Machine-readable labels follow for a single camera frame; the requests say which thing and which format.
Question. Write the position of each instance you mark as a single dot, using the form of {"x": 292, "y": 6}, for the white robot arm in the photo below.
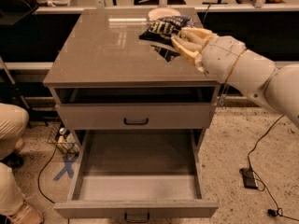
{"x": 228, "y": 61}

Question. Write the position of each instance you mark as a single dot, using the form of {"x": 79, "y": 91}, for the white ceramic bowl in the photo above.
{"x": 160, "y": 12}

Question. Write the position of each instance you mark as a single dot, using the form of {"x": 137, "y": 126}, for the black upper drawer handle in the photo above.
{"x": 135, "y": 122}

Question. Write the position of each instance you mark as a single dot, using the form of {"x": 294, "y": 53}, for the person leg beige trousers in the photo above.
{"x": 13, "y": 121}

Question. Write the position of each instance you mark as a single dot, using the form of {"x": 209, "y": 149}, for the black drawer handle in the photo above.
{"x": 137, "y": 218}
{"x": 135, "y": 122}

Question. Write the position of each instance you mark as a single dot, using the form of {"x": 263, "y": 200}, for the black power adapter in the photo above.
{"x": 249, "y": 179}

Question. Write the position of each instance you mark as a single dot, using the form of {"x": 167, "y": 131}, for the wire basket with items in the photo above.
{"x": 63, "y": 139}

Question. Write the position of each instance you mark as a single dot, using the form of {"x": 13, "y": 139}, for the black lower drawer handle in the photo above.
{"x": 137, "y": 218}

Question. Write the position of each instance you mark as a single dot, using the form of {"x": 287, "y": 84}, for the blue chip bag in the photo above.
{"x": 163, "y": 28}

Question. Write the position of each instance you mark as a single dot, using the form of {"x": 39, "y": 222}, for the grey drawer cabinet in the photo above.
{"x": 104, "y": 61}

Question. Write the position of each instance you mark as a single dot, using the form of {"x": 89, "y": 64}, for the open grey middle drawer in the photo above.
{"x": 137, "y": 172}

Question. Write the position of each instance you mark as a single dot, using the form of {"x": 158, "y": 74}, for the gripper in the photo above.
{"x": 220, "y": 59}

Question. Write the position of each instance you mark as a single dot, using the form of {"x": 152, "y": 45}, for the tan shoe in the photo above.
{"x": 26, "y": 215}

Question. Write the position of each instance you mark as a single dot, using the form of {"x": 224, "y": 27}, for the closed grey upper drawer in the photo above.
{"x": 110, "y": 117}

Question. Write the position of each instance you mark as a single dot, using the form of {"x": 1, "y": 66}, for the blue tape cross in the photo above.
{"x": 68, "y": 167}

